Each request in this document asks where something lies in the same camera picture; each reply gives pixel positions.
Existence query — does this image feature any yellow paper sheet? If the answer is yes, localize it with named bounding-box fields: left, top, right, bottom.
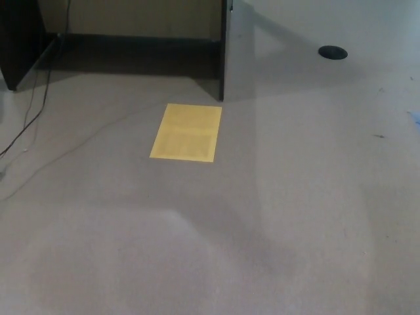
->
left=149, top=103, right=223, bottom=162

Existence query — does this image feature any black round floor cover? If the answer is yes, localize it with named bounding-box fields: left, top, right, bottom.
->
left=317, top=45, right=348, bottom=60

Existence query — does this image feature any black desk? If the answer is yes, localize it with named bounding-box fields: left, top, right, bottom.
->
left=0, top=0, right=257, bottom=102

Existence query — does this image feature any long grey floor cable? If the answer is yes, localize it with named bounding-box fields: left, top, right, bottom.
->
left=0, top=93, right=187, bottom=201

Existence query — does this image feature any black power cable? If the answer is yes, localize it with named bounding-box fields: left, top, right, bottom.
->
left=0, top=0, right=72, bottom=158

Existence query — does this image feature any thin grey cable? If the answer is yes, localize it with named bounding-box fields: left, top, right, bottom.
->
left=22, top=67, right=42, bottom=142

